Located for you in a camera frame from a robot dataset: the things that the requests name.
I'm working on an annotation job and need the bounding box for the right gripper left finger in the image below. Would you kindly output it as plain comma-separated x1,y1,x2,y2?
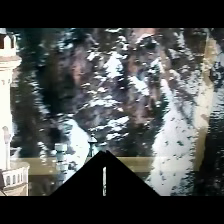
49,150,105,197

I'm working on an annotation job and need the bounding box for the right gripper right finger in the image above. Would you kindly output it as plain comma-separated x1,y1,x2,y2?
105,150,161,197

